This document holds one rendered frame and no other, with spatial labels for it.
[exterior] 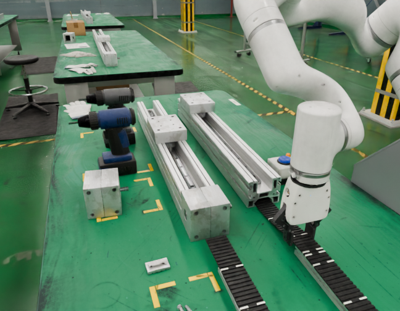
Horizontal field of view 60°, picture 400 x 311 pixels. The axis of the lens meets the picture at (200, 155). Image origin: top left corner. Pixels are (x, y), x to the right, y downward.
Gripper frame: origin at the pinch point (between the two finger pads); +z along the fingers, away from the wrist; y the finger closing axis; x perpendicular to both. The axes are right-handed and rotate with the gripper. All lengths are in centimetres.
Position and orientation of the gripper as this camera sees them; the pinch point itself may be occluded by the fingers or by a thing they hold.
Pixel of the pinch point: (299, 233)
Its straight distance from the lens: 86.7
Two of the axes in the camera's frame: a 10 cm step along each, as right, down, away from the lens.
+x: -3.0, -4.3, 8.5
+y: 9.5, -1.3, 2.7
